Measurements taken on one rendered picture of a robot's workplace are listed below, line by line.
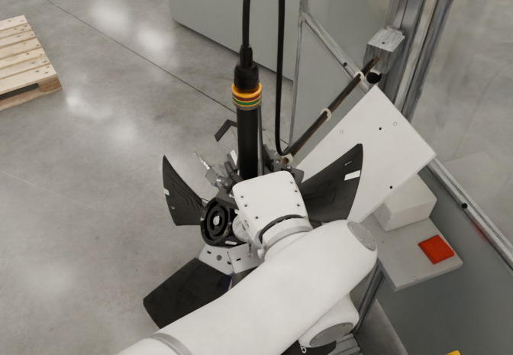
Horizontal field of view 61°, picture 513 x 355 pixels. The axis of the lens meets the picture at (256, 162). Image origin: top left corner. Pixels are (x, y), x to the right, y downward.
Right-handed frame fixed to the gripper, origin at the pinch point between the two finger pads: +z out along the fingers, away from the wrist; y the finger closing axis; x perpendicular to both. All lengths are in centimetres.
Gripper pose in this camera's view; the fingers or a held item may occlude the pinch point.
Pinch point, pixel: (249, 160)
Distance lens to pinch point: 75.0
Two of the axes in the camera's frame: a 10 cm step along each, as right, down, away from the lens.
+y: 9.4, -2.5, 2.3
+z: -3.4, -7.0, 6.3
